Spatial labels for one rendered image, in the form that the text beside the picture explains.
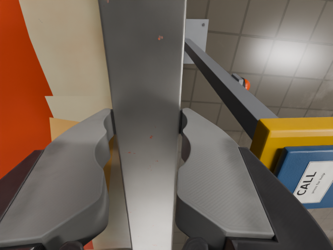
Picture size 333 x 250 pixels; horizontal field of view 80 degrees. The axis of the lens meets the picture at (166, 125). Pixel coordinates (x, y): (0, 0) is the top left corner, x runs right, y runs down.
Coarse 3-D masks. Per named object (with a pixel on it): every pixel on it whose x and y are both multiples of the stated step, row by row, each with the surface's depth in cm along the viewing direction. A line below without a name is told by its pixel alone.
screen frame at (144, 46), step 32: (128, 0) 8; (160, 0) 8; (128, 32) 9; (160, 32) 9; (128, 64) 10; (160, 64) 10; (128, 96) 11; (160, 96) 11; (128, 128) 12; (160, 128) 12; (128, 160) 13; (160, 160) 13; (128, 192) 14; (160, 192) 15; (128, 224) 17; (160, 224) 17
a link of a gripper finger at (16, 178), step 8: (32, 152) 8; (40, 152) 8; (24, 160) 8; (32, 160) 8; (16, 168) 7; (24, 168) 7; (32, 168) 7; (8, 176) 7; (16, 176) 7; (24, 176) 7; (0, 184) 7; (8, 184) 7; (16, 184) 7; (0, 192) 6; (8, 192) 6; (16, 192) 6; (0, 200) 6; (8, 200) 6; (0, 208) 6; (8, 208) 6; (0, 216) 6; (0, 248) 5; (8, 248) 5; (16, 248) 5; (24, 248) 5; (32, 248) 5; (40, 248) 5
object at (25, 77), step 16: (0, 0) 11; (16, 0) 11; (0, 16) 11; (16, 16) 11; (0, 32) 12; (16, 32) 12; (0, 48) 12; (16, 48) 12; (32, 48) 12; (0, 64) 13; (16, 64) 13; (32, 64) 13; (0, 80) 13; (16, 80) 13; (32, 80) 13
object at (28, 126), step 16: (0, 96) 14; (16, 96) 14; (32, 96) 14; (0, 112) 15; (16, 112) 15; (32, 112) 15; (48, 112) 15; (0, 128) 15; (16, 128) 15; (32, 128) 15; (48, 128) 15; (0, 144) 16; (16, 144) 16; (32, 144) 16; (48, 144) 16; (0, 160) 17; (16, 160) 17; (0, 176) 18
